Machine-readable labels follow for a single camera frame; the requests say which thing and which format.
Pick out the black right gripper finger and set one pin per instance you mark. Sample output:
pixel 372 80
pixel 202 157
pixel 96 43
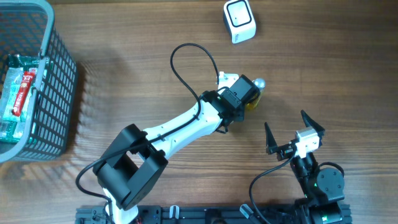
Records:
pixel 271 145
pixel 309 122

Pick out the red coffee stick sachet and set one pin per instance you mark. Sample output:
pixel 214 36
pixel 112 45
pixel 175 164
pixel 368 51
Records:
pixel 24 88

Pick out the yellow oil bottle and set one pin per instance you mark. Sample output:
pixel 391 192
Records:
pixel 261 84

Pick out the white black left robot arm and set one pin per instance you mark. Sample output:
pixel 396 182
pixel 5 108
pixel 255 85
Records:
pixel 135 160

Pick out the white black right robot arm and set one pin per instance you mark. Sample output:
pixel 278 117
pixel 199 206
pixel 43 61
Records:
pixel 322 184

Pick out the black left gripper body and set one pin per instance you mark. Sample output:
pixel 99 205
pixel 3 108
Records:
pixel 240 114

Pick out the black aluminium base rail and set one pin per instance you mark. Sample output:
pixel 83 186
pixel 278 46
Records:
pixel 282 213

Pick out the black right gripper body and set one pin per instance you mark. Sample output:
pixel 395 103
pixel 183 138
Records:
pixel 285 151

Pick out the mint green sachet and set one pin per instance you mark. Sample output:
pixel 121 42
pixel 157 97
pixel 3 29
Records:
pixel 9 92

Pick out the grey plastic mesh basket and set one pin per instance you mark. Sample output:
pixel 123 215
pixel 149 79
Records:
pixel 28 29

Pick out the green white gloves package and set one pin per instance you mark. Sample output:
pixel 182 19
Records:
pixel 12 132

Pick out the white barcode scanner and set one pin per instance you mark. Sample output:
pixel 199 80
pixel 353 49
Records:
pixel 239 20

